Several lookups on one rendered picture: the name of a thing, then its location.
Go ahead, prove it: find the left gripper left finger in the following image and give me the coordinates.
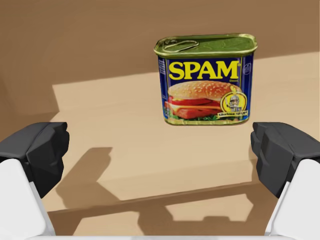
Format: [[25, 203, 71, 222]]
[[0, 121, 71, 237]]

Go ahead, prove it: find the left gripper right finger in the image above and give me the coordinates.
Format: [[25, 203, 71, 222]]
[[250, 121, 320, 237]]

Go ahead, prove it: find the green and blue rectangular can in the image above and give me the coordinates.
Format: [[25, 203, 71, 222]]
[[153, 33, 258, 128]]

